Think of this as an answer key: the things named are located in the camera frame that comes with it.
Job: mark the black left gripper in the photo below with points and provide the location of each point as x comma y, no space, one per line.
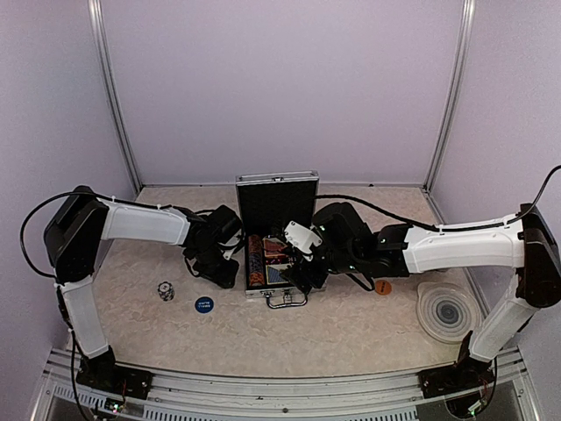
223,280

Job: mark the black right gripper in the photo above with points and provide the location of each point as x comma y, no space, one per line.
300,267

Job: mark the blue playing card deck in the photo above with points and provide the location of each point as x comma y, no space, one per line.
274,274

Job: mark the red playing card deck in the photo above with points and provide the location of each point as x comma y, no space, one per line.
274,249

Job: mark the aluminium poker chip case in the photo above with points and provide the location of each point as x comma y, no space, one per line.
266,204

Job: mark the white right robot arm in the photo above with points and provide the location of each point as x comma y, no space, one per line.
521,241

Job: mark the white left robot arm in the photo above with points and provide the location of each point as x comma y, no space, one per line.
87,220

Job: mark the blue round button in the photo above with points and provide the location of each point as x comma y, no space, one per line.
204,305

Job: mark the red chip row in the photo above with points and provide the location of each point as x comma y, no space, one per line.
255,249

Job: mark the orange round button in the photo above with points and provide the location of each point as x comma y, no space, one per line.
383,287

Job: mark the black white chip stack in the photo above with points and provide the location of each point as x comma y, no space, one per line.
166,291

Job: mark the grey striped plate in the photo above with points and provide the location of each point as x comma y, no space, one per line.
446,312

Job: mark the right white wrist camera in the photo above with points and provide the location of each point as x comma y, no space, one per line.
302,239

